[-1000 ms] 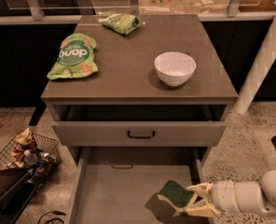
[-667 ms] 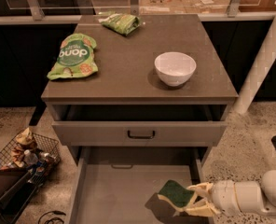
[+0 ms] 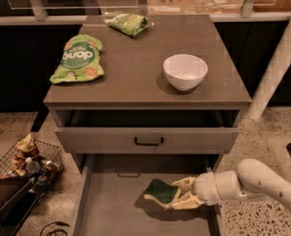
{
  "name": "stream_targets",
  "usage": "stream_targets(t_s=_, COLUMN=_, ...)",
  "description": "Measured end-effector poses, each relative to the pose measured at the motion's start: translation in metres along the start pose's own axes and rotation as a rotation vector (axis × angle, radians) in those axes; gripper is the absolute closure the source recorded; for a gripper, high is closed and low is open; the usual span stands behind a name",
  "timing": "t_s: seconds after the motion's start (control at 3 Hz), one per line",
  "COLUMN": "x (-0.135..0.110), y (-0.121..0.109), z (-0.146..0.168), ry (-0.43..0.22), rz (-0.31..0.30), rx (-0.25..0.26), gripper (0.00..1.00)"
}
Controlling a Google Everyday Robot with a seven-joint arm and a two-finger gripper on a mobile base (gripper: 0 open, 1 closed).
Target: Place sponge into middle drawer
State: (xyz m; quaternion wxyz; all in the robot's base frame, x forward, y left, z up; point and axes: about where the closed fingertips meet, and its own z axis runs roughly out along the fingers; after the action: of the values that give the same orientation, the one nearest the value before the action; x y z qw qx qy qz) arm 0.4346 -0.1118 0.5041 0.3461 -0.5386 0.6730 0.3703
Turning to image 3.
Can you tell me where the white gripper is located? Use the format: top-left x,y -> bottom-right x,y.
170,170 -> 243,210

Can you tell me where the green yellow sponge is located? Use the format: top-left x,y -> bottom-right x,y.
144,179 -> 181,209

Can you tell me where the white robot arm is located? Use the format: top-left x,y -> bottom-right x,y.
169,158 -> 291,212

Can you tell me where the grey open middle drawer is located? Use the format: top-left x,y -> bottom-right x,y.
69,154 -> 225,236

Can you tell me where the grey drawer cabinet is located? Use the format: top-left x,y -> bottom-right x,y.
42,14 -> 253,236

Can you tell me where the grey top drawer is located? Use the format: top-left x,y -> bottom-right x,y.
56,110 -> 239,154

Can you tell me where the white bowl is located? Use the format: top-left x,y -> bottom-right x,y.
163,54 -> 208,91

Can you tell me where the large green snack bag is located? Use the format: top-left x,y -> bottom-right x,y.
49,34 -> 104,85

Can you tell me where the small green snack bag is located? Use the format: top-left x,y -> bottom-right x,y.
104,13 -> 149,37

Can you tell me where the dark bin lower left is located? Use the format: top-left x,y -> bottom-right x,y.
0,176 -> 34,236

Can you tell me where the black top drawer handle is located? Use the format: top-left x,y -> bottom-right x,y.
134,137 -> 164,147

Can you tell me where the black cable on floor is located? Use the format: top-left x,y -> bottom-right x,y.
39,221 -> 71,236

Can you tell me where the wire basket with items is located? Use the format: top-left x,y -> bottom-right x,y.
0,134 -> 64,195

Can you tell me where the white diagonal support post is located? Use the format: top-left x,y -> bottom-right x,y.
247,19 -> 291,120

